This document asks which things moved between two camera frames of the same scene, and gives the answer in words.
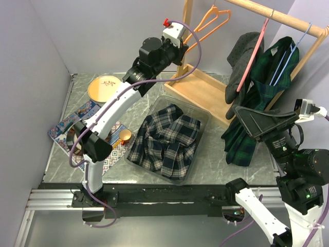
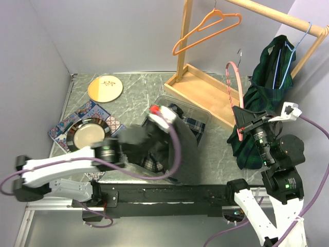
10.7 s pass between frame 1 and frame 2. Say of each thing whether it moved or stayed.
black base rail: stayed
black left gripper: moved
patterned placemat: stayed
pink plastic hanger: moved
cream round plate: stayed
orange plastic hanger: moved
